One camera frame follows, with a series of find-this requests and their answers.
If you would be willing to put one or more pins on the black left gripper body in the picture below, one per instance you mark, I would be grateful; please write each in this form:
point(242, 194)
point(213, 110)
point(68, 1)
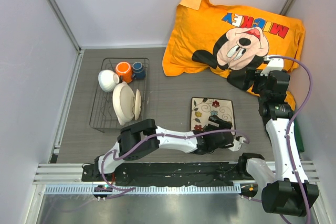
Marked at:
point(223, 126)

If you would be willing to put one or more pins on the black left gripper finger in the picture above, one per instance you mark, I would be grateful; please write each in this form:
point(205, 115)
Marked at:
point(213, 125)
point(214, 118)

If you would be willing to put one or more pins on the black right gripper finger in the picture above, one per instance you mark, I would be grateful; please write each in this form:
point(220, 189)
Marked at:
point(254, 87)
point(244, 85)

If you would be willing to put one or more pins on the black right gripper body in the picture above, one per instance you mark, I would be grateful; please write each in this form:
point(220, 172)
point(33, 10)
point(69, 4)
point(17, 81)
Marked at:
point(262, 80)

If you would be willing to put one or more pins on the square floral plate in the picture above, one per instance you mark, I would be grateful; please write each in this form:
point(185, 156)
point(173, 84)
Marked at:
point(203, 108)

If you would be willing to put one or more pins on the large white oval dish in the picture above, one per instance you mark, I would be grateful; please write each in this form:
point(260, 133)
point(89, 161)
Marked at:
point(123, 99)

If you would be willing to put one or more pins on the black wire dish rack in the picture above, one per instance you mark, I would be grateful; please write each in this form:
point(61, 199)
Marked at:
point(103, 117)

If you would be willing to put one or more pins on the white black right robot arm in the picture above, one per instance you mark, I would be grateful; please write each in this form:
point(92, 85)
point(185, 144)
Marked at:
point(286, 190)

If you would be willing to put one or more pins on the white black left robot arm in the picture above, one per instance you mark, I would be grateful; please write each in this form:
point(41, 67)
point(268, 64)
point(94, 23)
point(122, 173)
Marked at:
point(140, 139)

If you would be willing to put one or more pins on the orange Mickey pillow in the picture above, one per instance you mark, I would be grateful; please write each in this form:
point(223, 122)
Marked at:
point(229, 39)

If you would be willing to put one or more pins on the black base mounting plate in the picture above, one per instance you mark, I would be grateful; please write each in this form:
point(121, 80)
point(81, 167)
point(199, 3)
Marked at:
point(201, 174)

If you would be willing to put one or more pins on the small cream plate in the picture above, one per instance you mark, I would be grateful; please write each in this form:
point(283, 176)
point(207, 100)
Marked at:
point(137, 105)

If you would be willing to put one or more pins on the blue mug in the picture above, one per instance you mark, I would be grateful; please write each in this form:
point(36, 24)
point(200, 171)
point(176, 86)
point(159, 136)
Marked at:
point(138, 71)

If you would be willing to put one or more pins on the orange mug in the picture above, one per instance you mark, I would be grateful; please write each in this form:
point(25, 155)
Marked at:
point(124, 71)

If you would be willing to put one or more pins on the white ribbed bowl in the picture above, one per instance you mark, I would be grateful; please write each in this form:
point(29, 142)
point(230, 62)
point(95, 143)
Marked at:
point(108, 80)

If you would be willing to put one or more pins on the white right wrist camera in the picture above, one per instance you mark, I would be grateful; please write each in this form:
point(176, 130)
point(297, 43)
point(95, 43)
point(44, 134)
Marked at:
point(273, 63)

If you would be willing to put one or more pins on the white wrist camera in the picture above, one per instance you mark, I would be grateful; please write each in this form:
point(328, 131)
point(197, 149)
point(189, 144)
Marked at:
point(273, 63)
point(237, 143)

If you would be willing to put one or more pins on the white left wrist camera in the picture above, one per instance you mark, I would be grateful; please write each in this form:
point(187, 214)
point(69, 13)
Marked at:
point(237, 143)

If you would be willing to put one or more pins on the white slotted cable duct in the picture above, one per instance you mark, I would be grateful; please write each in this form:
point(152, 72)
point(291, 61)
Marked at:
point(83, 189)

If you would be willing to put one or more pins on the aluminium frame rail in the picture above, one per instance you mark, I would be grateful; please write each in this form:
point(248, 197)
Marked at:
point(72, 173)

